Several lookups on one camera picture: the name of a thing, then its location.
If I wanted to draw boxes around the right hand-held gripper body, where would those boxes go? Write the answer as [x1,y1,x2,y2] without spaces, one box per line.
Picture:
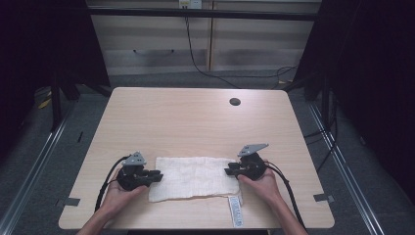
[232,142,270,182]

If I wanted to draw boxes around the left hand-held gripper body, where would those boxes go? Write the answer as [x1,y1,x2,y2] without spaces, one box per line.
[115,150,155,193]

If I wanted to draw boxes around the white towel with label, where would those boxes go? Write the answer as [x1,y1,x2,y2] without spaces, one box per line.
[148,156,246,229]

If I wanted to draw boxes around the person's left hand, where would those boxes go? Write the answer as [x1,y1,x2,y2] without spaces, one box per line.
[102,176,149,217]

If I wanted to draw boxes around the person's right hand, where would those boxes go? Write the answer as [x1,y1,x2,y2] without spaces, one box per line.
[236,159,284,208]

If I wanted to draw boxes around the grey tape piece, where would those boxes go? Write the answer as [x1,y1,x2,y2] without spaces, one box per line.
[312,193,336,204]
[63,197,81,208]

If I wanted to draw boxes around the black stand leg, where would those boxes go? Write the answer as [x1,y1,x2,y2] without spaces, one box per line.
[49,73,64,132]
[320,77,331,129]

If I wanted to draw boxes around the yellow floor tape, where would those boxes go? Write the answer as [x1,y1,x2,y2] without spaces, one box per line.
[36,97,53,111]

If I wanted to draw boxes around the black curtain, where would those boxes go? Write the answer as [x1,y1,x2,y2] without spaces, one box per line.
[293,0,415,192]
[0,0,112,165]

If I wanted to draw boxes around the black horizontal bar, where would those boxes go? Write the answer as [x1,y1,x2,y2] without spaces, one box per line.
[85,7,323,23]

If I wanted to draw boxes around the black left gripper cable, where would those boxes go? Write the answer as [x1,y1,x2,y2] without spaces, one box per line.
[93,155,132,213]

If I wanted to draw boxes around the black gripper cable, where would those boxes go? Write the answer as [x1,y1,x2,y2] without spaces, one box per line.
[93,155,132,213]
[264,161,307,230]

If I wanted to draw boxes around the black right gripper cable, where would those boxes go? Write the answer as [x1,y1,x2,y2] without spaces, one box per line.
[264,161,307,230]

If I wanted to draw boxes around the black floor cables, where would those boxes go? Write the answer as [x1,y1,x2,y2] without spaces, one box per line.
[302,90,340,168]

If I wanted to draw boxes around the metal floor rail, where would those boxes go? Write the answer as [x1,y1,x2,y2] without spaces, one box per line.
[307,103,387,235]
[0,100,78,235]

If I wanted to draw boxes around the black hanging power cable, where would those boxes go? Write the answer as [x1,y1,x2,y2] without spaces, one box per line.
[183,16,299,90]

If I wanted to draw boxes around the dark cabinet handle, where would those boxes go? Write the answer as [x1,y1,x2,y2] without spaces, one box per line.
[132,48,176,56]

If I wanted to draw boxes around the white wall socket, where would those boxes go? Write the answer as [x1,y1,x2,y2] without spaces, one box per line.
[178,0,204,10]

